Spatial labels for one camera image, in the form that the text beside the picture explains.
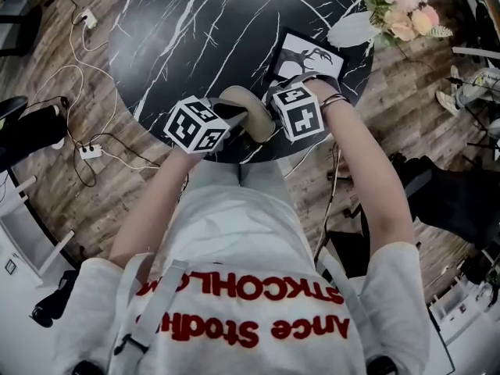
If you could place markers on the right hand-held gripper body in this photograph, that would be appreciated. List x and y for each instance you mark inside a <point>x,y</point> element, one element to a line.
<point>301,115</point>

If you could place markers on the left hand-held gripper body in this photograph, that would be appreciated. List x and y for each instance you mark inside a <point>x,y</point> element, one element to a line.
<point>193,125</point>

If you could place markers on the person's left forearm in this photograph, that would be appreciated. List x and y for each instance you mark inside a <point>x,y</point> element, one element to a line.
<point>156,205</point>

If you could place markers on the person's right forearm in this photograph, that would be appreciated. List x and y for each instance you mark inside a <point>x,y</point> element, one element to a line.
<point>371,178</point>

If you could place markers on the person's right hand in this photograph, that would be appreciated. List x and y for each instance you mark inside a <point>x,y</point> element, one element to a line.
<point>327,91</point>

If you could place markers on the light grey trousers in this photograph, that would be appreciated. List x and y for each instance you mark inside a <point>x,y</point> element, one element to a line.
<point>242,176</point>

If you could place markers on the black framed deer picture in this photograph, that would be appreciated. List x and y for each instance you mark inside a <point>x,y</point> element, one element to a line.
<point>308,59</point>

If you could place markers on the white leaf-shaped dish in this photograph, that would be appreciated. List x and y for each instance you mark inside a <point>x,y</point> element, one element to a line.
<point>351,29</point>

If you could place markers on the white power strip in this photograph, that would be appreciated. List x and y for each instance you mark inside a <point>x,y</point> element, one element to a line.
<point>89,18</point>
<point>90,151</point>

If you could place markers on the pastel artificial flower bouquet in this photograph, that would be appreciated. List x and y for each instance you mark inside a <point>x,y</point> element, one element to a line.
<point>402,6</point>

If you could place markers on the white printed t-shirt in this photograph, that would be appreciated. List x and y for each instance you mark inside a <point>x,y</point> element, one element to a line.
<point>250,287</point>

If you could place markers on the white shelf unit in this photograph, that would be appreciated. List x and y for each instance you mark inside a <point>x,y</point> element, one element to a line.
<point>27,229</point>

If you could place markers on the white storage rack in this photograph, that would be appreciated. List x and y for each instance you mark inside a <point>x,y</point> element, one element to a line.
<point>465,299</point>

